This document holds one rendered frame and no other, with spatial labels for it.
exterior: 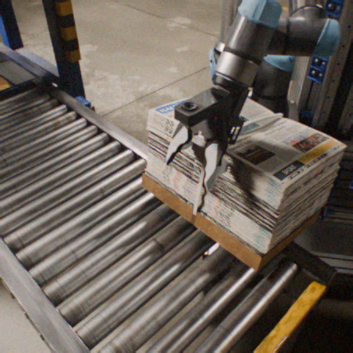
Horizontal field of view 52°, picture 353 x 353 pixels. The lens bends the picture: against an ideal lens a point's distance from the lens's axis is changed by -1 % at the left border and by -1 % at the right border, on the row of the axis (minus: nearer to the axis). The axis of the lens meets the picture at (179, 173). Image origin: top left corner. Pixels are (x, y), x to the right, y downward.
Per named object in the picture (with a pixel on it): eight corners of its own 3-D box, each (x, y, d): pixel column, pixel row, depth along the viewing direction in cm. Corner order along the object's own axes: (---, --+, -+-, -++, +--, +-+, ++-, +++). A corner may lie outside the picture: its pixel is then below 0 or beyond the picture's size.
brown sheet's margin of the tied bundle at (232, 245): (317, 220, 95) (323, 206, 93) (257, 273, 76) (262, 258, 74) (267, 190, 103) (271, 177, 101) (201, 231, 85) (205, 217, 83)
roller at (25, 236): (153, 173, 114) (152, 161, 110) (11, 262, 89) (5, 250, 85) (143, 166, 116) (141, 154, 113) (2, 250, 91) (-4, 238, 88)
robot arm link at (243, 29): (280, 12, 69) (290, 3, 61) (257, 66, 72) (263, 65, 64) (243, -5, 69) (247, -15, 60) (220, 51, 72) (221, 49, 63)
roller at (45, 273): (183, 194, 107) (183, 181, 103) (37, 296, 82) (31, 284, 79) (171, 186, 109) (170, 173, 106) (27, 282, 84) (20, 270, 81)
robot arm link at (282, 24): (276, 57, 81) (285, 55, 71) (225, 55, 82) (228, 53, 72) (279, 20, 79) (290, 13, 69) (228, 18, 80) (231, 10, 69)
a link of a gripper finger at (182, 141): (180, 165, 80) (209, 139, 75) (163, 165, 75) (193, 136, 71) (174, 154, 81) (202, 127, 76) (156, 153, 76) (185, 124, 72)
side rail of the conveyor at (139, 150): (325, 296, 89) (339, 269, 82) (313, 310, 87) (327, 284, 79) (48, 101, 161) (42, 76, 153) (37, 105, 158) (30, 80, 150)
